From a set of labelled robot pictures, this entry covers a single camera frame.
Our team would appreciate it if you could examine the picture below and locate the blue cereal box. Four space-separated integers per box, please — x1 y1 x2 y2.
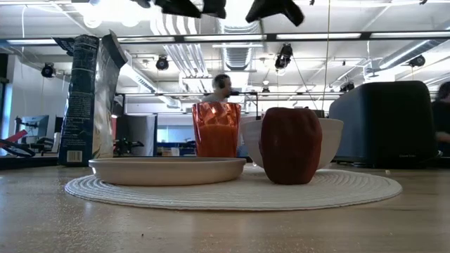
58 30 129 167

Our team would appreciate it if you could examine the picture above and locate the person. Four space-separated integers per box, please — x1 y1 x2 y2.
431 81 450 155
202 73 233 103

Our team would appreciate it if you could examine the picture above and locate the dark grey partition panel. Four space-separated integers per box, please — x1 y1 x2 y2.
117 114 158 156

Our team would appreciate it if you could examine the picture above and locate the computer monitor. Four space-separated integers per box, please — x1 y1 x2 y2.
15 115 50 138

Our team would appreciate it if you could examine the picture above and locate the large white plate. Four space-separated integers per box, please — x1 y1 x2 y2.
64 164 403 212

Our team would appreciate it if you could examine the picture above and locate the long ceiling light strip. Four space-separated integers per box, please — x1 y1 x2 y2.
276 32 362 40
369 31 450 39
182 34 264 41
117 36 176 44

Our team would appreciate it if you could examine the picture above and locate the red glass tumbler with juice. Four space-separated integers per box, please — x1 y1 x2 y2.
191 101 243 159

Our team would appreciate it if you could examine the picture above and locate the silver ventilation duct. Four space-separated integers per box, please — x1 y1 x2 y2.
378 39 444 70

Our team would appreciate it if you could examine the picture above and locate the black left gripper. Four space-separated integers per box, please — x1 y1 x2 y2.
131 0 203 19

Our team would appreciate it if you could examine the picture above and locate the black table rail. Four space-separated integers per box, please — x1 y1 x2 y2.
0 156 60 170

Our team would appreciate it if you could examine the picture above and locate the white bowl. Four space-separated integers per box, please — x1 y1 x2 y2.
239 117 345 170

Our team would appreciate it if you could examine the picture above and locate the white round plate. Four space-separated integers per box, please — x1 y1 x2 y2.
87 157 247 187

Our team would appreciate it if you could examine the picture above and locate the black two-slot toaster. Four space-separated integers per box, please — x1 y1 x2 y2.
328 80 440 169

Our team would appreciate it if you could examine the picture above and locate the red apple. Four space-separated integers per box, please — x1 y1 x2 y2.
259 107 323 186

